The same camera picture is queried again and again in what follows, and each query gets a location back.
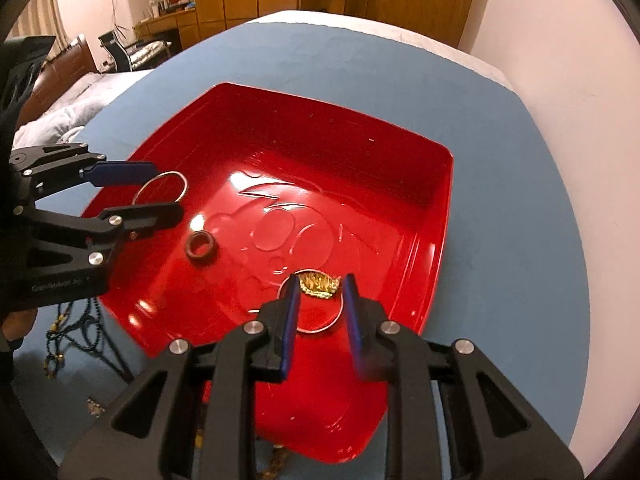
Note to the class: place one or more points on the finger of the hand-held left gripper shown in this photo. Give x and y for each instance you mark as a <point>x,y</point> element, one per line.
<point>125,172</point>
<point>145,215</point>

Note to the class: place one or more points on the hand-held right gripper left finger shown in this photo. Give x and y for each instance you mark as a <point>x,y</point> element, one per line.
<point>290,325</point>

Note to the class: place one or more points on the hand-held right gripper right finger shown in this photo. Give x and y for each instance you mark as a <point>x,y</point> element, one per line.
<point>351,325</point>

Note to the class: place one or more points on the thin silver bangle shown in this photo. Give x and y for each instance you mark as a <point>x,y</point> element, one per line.
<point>170,172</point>

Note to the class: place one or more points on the silver hoop with gold pendant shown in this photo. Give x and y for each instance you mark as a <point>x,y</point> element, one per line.
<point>317,285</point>

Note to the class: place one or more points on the red plastic tray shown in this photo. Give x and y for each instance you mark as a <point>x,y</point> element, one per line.
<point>300,160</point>

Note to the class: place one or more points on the person's left hand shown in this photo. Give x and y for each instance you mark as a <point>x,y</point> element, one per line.
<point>17,324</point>

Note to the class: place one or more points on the grey bed quilt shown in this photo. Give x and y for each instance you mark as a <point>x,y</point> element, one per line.
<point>75,95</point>

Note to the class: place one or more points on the black office chair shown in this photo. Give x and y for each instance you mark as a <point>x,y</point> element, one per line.
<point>117,52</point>

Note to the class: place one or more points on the wooden bed headboard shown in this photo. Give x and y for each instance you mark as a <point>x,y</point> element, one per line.
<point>70,60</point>

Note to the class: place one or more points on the small silver trinket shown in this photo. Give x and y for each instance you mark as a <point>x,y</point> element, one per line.
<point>95,406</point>

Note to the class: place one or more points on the wooden desk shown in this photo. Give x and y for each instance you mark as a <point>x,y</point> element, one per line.
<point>187,22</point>

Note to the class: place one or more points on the beige curtain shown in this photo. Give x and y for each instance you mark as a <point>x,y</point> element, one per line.
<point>40,25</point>

